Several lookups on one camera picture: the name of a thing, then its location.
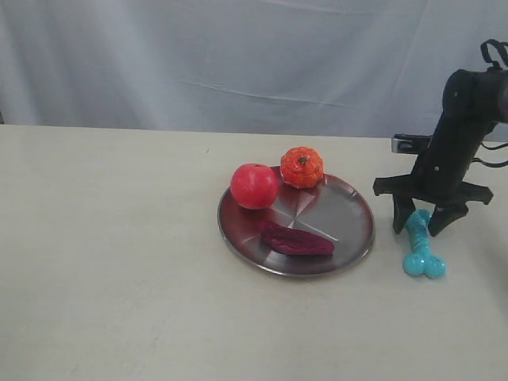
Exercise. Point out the white fabric backdrop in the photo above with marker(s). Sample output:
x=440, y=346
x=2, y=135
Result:
x=334, y=68

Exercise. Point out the red apple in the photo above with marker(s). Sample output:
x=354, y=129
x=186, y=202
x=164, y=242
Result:
x=254, y=186

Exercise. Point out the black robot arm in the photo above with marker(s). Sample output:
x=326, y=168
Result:
x=498, y=95

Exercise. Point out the dark purple sweet potato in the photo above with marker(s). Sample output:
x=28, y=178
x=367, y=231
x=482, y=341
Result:
x=294, y=242

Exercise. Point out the orange toy pumpkin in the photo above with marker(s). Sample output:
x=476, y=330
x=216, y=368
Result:
x=301, y=167

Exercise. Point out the teal toy bone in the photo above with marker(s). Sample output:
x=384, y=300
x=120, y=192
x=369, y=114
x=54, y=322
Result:
x=421, y=260

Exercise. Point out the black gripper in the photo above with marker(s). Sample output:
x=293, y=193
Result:
x=437, y=176

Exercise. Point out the round stainless steel plate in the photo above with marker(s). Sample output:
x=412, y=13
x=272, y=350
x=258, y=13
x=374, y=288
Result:
x=333, y=210

